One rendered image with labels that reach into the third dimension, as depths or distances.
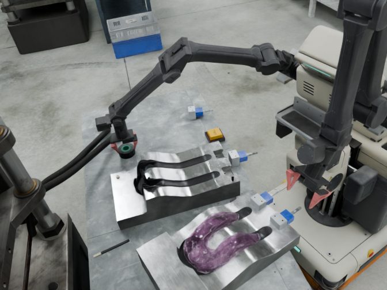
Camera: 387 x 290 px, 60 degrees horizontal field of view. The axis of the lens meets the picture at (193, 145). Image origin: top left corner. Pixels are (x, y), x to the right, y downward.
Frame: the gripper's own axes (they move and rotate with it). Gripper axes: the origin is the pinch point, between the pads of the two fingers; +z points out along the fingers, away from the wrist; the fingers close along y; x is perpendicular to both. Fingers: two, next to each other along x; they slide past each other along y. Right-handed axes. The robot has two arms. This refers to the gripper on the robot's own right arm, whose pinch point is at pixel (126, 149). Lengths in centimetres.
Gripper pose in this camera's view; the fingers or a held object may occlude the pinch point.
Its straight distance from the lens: 167.3
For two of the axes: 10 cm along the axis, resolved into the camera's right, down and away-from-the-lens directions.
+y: -9.6, 2.3, -1.7
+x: 2.8, 6.3, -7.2
